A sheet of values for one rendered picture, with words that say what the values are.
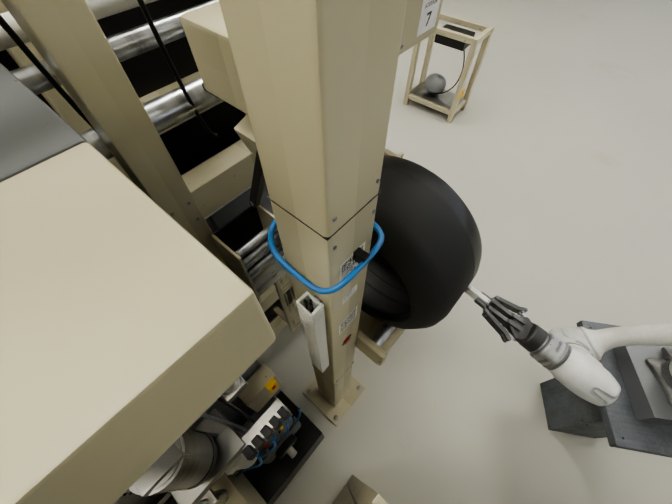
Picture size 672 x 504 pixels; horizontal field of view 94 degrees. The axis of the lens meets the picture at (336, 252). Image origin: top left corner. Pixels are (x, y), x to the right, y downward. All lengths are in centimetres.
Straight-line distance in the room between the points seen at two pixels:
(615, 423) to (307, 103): 164
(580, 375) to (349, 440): 130
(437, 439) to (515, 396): 55
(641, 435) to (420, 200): 131
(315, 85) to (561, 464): 225
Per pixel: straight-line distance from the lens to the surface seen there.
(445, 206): 86
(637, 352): 183
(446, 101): 391
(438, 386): 215
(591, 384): 109
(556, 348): 106
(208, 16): 78
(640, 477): 257
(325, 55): 30
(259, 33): 35
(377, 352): 113
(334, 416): 202
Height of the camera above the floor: 202
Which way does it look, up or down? 56 degrees down
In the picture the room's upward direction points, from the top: 1 degrees counter-clockwise
